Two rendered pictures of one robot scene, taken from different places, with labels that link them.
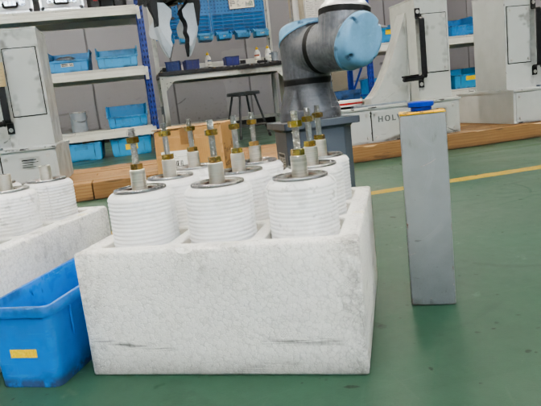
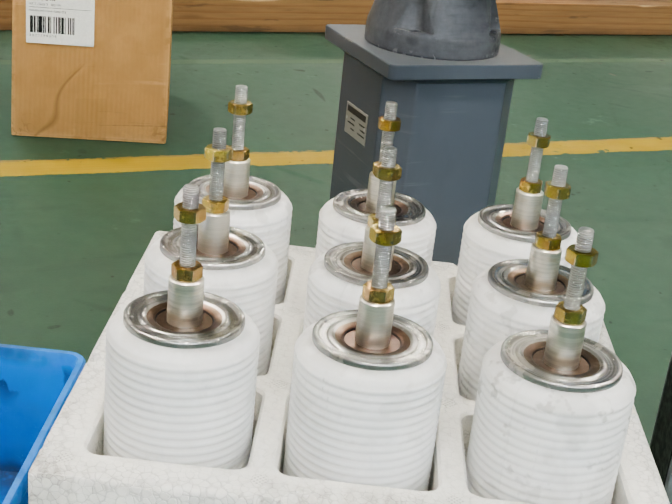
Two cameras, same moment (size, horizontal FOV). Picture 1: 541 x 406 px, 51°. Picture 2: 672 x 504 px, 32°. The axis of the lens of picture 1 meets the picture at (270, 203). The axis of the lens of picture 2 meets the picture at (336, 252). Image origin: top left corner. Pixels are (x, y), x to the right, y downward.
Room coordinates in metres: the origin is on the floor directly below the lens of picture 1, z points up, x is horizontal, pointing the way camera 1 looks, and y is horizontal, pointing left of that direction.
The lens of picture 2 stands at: (0.16, 0.24, 0.58)
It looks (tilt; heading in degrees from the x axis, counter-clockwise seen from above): 23 degrees down; 348
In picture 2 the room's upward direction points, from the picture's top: 6 degrees clockwise
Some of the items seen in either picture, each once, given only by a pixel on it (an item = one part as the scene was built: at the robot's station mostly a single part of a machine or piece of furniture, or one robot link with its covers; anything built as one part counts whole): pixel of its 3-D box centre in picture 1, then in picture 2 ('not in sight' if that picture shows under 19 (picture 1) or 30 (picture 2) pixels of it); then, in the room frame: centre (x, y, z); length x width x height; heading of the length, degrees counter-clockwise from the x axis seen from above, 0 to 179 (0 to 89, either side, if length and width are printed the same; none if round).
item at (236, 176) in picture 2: (193, 159); (235, 177); (1.05, 0.13, 0.26); 0.02 x 0.02 x 0.03
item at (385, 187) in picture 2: (235, 138); (384, 199); (0.90, 0.04, 0.30); 0.01 x 0.01 x 0.08
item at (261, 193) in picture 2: (194, 167); (234, 192); (1.05, 0.13, 0.25); 0.08 x 0.08 x 0.01
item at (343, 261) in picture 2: (239, 171); (376, 265); (0.90, 0.04, 0.25); 0.08 x 0.08 x 0.01
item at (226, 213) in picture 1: (225, 246); (357, 464); (0.79, 0.07, 0.16); 0.10 x 0.10 x 0.18
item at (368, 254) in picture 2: (237, 163); (378, 249); (0.90, 0.04, 0.26); 0.02 x 0.02 x 0.03
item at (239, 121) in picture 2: (191, 139); (238, 132); (1.05, 0.13, 0.30); 0.01 x 0.01 x 0.08
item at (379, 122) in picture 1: (365, 72); not in sight; (3.23, -0.61, 0.45); 0.82 x 0.57 x 0.74; 102
